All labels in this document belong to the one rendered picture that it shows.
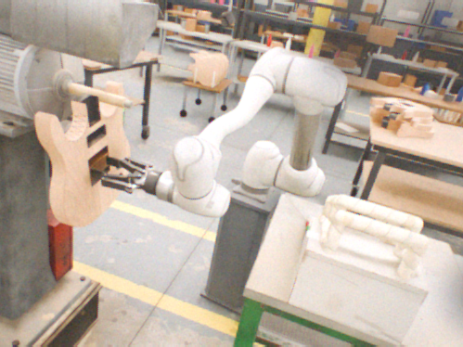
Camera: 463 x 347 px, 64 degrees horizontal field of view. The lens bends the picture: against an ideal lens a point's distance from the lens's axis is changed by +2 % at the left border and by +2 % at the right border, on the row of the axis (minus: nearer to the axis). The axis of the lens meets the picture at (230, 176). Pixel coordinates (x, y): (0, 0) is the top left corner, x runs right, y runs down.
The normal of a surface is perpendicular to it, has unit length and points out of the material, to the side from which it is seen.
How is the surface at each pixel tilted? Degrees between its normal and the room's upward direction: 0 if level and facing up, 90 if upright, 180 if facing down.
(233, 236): 90
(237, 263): 90
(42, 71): 86
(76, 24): 90
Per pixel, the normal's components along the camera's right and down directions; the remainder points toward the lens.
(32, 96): 0.68, 0.49
